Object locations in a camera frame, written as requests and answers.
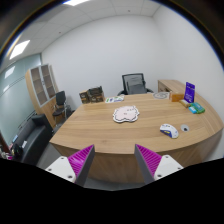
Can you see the white blue computer mouse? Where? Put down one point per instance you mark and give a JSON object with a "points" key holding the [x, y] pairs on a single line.
{"points": [[169, 130]]}

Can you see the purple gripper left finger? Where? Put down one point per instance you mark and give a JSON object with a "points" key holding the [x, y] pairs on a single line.
{"points": [[81, 162]]}

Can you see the wooden office desk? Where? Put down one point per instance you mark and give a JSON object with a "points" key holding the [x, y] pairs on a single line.
{"points": [[114, 161]]}

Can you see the round patterned coaster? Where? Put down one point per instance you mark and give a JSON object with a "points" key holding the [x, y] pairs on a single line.
{"points": [[161, 95]]}

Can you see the flat printed booklet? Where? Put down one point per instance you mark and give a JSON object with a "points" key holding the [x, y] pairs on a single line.
{"points": [[114, 99]]}

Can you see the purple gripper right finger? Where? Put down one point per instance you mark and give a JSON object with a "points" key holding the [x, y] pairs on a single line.
{"points": [[148, 162]]}

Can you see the desk cable grommet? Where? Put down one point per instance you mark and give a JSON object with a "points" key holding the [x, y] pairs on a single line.
{"points": [[185, 128]]}

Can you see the black leather sofa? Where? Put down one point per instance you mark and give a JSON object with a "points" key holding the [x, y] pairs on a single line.
{"points": [[32, 140]]}

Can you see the small brown box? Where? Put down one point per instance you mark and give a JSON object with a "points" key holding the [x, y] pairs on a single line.
{"points": [[84, 97]]}

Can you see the wooden bookshelf cabinet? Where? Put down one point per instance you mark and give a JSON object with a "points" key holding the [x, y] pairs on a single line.
{"points": [[42, 91]]}

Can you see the black visitor chair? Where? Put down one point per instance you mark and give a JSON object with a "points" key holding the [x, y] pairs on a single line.
{"points": [[61, 107]]}

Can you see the ceiling light panel front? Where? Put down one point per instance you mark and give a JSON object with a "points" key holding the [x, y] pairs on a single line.
{"points": [[74, 2]]}

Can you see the cloud-shaped white mouse pad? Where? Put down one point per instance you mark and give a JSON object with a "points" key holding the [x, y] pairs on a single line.
{"points": [[125, 114]]}

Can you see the ceiling light panel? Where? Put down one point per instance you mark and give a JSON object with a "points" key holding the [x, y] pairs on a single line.
{"points": [[18, 48], [74, 2]]}

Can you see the wooden side cabinet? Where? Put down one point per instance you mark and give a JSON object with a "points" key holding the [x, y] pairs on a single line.
{"points": [[170, 86]]}

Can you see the brown tissue box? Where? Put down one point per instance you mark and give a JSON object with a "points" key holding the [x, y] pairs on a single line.
{"points": [[176, 97]]}

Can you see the black mesh office chair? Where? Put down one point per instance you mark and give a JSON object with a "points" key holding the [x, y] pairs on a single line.
{"points": [[134, 84]]}

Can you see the purple acrylic sign stand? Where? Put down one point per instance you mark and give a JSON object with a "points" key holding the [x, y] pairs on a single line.
{"points": [[189, 92]]}

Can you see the green blue small box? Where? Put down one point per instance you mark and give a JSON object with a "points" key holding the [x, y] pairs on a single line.
{"points": [[196, 108]]}

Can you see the dark box on desk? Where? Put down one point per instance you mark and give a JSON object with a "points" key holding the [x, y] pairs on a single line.
{"points": [[96, 94]]}

